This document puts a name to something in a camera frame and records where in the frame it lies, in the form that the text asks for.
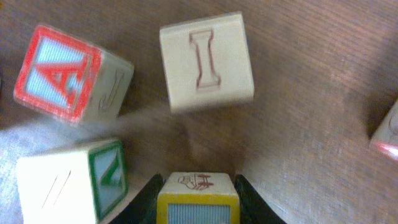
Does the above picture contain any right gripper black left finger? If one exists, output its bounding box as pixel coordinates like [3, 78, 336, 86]
[109, 174, 164, 224]

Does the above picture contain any red bottomed far block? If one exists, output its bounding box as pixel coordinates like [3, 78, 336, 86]
[369, 100, 397, 161]

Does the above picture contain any yellow framed I block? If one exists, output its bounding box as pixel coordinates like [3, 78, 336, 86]
[156, 172, 240, 224]

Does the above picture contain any red framed A block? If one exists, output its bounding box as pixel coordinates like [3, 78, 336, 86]
[14, 25, 134, 124]

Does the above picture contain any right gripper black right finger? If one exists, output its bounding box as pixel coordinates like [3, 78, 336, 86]
[234, 174, 286, 224]

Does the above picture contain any green framed wooden block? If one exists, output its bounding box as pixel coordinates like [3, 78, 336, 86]
[16, 139, 128, 223]

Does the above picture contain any plain I wooden block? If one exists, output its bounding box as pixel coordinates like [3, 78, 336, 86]
[159, 12, 254, 113]

